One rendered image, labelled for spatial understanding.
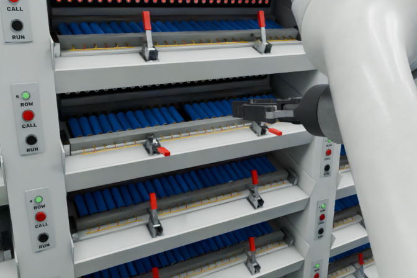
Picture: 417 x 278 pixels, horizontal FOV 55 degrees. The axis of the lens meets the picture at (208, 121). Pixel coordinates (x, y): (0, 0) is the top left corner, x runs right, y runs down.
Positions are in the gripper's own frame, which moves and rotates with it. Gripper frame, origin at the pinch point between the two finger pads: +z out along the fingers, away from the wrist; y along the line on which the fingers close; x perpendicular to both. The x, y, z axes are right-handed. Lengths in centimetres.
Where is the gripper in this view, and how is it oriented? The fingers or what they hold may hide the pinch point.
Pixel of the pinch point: (252, 108)
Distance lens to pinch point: 73.3
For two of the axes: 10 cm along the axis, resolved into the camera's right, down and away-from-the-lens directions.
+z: -4.8, -0.5, 8.8
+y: 8.7, -1.3, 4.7
